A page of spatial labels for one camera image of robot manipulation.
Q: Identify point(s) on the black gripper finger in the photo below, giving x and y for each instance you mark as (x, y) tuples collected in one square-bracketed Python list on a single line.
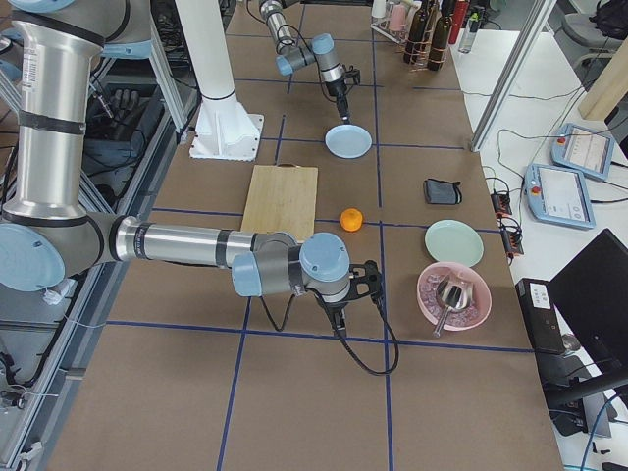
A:
[(343, 109), (338, 324)]

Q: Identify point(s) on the dark wine bottle upper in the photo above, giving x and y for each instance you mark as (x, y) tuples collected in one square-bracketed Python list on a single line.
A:
[(415, 35)]

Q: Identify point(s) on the orange mandarin fruit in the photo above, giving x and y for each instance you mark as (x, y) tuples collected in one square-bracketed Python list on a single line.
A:
[(351, 219)]

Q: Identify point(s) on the light blue plate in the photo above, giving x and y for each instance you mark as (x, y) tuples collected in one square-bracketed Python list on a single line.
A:
[(348, 141)]

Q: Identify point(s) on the red cylinder bottle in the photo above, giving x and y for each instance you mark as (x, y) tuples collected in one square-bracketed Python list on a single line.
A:
[(457, 19)]

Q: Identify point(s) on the dark wine bottle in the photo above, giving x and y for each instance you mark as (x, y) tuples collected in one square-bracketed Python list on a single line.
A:
[(415, 35), (440, 37)]

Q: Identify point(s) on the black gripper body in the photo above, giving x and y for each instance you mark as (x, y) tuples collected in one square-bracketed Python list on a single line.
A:
[(338, 90), (334, 306)]

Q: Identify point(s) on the metal scoop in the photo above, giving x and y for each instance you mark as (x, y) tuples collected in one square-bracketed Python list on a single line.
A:
[(453, 296)]

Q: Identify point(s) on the pink bowl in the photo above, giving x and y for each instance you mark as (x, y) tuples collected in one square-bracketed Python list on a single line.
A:
[(427, 284)]

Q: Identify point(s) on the light green plate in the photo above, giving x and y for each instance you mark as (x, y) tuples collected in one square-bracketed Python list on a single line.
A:
[(454, 241)]

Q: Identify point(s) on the aluminium frame post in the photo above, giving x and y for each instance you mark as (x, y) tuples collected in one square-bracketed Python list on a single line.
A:
[(522, 48)]

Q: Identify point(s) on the near teach pendant tablet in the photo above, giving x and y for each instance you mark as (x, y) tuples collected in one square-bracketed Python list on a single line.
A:
[(559, 196)]

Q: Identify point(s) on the pink cup top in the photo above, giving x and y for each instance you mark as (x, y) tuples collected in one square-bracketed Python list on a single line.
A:
[(397, 18)]

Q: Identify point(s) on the teach pendant tablet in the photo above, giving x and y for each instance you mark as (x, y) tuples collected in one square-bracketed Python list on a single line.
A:
[(559, 196), (584, 150)]

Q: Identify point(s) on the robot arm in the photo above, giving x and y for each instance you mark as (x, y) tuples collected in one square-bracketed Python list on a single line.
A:
[(48, 235), (295, 53)]

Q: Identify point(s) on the far teach pendant tablet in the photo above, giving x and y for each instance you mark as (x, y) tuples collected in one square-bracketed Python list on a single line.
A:
[(584, 150)]

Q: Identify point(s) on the copper wire bottle rack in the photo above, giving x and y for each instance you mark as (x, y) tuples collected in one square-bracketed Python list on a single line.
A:
[(422, 52)]

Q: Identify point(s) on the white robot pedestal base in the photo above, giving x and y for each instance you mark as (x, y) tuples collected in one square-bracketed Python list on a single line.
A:
[(224, 130)]

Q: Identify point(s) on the black computer box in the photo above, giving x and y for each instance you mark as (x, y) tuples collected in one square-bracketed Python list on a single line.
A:
[(539, 316)]

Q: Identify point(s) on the black monitor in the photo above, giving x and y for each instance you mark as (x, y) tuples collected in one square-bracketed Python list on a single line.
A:
[(590, 293)]

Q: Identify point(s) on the folded grey cloth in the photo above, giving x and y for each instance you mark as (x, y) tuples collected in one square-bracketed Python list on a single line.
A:
[(442, 192)]

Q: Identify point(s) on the grey water bottle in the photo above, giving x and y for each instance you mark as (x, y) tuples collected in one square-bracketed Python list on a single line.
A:
[(470, 32)]

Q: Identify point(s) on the dark wine bottle lower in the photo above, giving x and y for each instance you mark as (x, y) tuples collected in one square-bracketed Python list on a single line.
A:
[(440, 37)]

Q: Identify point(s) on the bamboo cutting board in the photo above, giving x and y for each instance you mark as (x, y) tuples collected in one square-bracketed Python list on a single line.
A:
[(281, 199)]

